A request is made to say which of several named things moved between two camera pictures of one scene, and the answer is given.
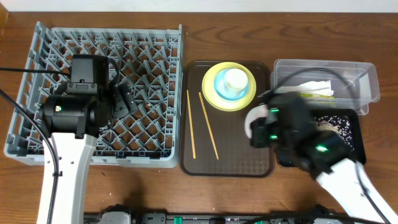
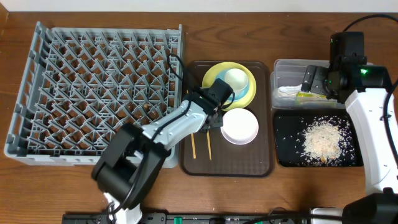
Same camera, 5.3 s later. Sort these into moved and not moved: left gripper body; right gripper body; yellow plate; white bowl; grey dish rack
Moved: right gripper body; left gripper body; white bowl
Not moved: yellow plate; grey dish rack
